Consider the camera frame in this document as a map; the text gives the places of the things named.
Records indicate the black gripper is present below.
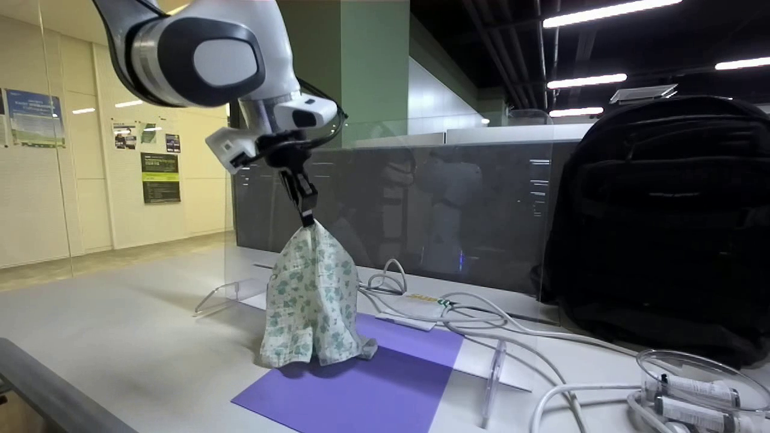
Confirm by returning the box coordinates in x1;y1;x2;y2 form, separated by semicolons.
255;129;320;229

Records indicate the white towel with green print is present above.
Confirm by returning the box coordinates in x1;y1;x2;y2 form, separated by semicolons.
255;219;379;372

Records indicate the curved transparent acrylic stand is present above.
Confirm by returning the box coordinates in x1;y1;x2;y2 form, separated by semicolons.
192;274;275;321

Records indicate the flat transparent acrylic stand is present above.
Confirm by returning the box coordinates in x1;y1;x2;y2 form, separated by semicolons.
448;334;537;433

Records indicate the green pillar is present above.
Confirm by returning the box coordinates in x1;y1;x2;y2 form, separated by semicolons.
275;0;413;153

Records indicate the grey desk partition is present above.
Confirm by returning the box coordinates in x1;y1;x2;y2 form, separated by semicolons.
228;126;581;296

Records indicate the white paper with green print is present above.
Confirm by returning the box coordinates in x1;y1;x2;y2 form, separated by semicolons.
362;292;445;332

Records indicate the purple rectangular mat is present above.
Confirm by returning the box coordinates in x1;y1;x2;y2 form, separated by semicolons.
230;310;466;433

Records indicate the long ceiling light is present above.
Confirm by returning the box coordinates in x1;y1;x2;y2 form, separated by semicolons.
543;71;633;91
540;0;685;31
712;54;770;76
545;103;607;120

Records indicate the black backpack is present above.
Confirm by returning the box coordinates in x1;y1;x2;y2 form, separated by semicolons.
537;73;770;372

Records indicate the white plug adapter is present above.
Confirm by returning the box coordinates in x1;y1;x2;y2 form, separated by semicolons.
640;372;770;414
623;392;770;433

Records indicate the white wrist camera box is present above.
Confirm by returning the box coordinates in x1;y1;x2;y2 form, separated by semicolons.
205;126;269;177

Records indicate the white looped cable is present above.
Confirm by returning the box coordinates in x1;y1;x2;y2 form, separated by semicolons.
360;256;413;298

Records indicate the dark green wall sign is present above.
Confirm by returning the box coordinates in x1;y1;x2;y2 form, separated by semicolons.
140;150;183;208

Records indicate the small photo wall poster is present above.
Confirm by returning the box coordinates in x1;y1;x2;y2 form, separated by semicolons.
110;120;140;154

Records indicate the long white cable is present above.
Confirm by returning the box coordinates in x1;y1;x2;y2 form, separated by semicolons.
432;290;592;433

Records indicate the blue wall poster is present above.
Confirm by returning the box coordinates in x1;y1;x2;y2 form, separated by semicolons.
3;87;68;150

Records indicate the thick white curved cable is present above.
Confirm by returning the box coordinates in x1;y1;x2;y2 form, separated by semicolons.
527;381;647;433

